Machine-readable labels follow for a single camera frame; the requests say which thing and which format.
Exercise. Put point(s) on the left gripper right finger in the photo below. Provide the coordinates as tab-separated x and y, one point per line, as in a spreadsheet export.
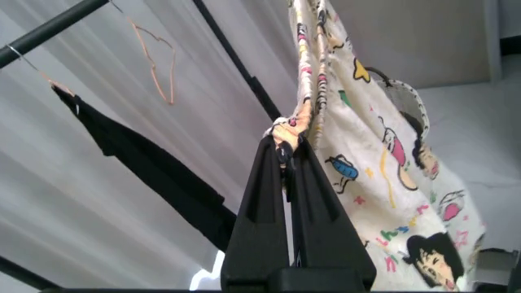
329	244

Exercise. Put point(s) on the white laundry basket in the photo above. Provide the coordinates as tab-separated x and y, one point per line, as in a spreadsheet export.
403	97

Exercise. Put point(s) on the pink clothes hanger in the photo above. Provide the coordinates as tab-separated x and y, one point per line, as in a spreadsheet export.
172	77
61	86

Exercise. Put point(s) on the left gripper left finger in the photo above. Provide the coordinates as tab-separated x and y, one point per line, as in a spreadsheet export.
256	244

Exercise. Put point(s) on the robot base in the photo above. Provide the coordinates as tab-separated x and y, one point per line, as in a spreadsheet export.
496	264

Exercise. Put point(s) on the black garment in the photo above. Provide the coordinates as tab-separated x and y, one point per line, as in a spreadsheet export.
163	175

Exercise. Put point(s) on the white curtain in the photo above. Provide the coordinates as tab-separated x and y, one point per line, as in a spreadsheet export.
102	183

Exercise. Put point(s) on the cream printed garment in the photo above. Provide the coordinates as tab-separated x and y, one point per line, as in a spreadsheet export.
366	142

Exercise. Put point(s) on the black clothes rack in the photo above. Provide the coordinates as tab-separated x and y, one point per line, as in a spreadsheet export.
49	27

